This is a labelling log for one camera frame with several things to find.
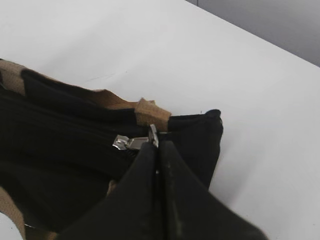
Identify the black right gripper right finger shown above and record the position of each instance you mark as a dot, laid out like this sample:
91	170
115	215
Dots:
192	212

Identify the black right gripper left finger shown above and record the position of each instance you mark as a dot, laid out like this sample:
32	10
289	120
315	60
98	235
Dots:
127	212

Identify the metal zipper pull with ring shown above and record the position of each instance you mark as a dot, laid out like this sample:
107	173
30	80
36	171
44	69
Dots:
122	142

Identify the black canvas tote bag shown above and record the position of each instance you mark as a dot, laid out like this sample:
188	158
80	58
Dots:
41	148

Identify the tan front bag handle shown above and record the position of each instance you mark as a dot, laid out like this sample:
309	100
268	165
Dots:
69	215

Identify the tan bag handle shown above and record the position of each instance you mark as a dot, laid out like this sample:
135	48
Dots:
99	105
69	215

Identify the tan rear bag handle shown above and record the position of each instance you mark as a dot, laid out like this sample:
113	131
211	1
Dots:
99	105

